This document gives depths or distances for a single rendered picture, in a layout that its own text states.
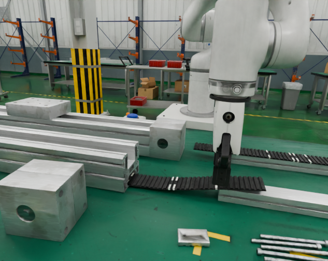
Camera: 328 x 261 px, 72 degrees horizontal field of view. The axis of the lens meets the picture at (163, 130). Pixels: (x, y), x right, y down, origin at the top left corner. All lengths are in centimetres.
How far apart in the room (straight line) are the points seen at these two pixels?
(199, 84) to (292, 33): 61
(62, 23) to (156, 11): 382
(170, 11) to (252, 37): 813
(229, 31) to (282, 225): 35
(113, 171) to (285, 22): 42
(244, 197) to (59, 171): 36
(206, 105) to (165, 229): 68
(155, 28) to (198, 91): 766
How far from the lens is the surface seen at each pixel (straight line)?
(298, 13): 45
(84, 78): 387
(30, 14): 1148
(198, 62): 99
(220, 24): 42
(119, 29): 910
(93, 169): 52
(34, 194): 40
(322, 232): 52
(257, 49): 41
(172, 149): 65
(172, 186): 52
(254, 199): 52
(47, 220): 42
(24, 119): 86
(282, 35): 43
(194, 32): 98
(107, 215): 47
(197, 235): 42
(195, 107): 102
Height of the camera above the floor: 107
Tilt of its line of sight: 19 degrees down
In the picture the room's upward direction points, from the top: 2 degrees clockwise
